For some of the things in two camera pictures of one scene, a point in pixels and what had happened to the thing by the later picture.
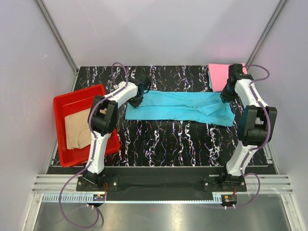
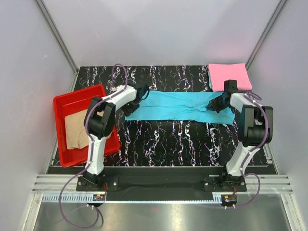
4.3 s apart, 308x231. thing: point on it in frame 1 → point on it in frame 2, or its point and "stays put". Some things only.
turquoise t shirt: x=207 y=107 stays put
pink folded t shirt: x=219 y=75 stays put
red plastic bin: x=70 y=103 stays put
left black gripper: x=136 y=104 → x=127 y=111
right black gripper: x=225 y=97 → x=212 y=105
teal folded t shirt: x=209 y=80 stays put
